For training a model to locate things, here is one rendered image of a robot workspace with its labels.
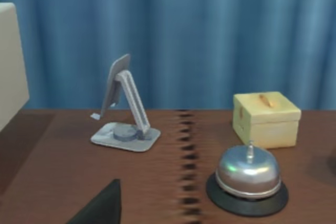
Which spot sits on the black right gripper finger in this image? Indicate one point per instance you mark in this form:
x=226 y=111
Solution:
x=105 y=205

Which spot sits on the beige box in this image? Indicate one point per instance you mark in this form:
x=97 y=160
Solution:
x=10 y=64

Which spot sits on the grey phone stand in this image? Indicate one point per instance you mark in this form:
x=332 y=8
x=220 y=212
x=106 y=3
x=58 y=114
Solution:
x=128 y=119

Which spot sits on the silver call bell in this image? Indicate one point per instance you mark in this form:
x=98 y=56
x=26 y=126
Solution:
x=246 y=179

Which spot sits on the blue curtain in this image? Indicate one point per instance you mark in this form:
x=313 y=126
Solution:
x=168 y=40

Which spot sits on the yellow lidded box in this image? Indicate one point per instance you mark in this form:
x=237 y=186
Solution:
x=267 y=120

